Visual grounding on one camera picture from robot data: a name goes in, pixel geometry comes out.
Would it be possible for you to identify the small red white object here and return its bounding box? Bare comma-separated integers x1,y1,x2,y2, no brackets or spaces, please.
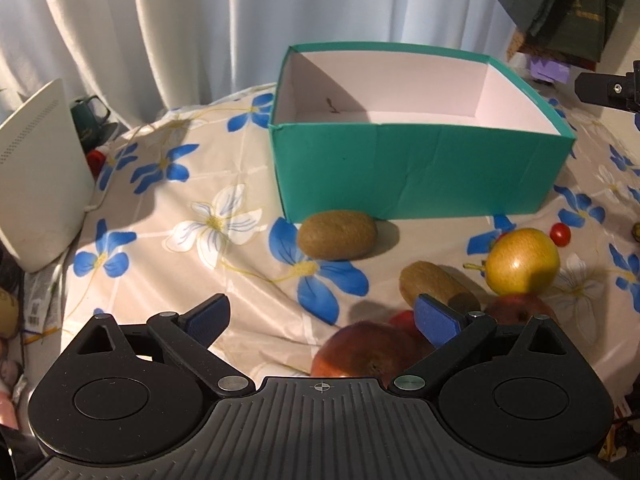
86,145,114,177

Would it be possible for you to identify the yellow apple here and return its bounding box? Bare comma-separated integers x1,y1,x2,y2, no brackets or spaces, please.
464,228,561,296

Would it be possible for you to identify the red apple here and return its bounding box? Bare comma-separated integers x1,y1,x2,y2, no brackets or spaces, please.
311,323,435,378
484,293,559,327

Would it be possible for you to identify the white router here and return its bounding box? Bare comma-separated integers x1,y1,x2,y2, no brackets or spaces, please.
0,78,96,274

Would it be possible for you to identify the white barcoded packet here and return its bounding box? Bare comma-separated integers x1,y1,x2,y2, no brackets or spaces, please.
21,260,65,337

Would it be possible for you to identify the dark green hanging bag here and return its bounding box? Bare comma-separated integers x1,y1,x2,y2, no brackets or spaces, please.
497,0,640,63

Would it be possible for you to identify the teal cardboard box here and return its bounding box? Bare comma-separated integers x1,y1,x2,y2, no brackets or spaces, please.
268,42,578,223

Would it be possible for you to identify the dark green mug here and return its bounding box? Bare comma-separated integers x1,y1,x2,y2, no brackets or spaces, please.
69,95,119,140

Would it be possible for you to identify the white curtain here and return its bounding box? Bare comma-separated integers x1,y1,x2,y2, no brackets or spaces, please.
0,0,523,133

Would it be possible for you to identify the purple box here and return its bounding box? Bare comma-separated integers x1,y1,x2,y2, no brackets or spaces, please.
530,55,571,84

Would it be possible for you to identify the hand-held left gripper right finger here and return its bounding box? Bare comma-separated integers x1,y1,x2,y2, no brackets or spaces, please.
392,294,569,399

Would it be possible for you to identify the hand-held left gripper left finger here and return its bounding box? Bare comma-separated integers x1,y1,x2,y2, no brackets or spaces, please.
75,294,254,397

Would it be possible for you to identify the floral tablecloth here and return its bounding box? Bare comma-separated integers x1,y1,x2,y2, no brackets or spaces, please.
59,82,640,463

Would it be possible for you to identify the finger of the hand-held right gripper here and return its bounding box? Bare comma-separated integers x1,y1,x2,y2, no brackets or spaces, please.
574,60,640,113

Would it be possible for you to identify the brown kiwi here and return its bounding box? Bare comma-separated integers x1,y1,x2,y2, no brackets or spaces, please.
297,211,379,261
399,261,482,313

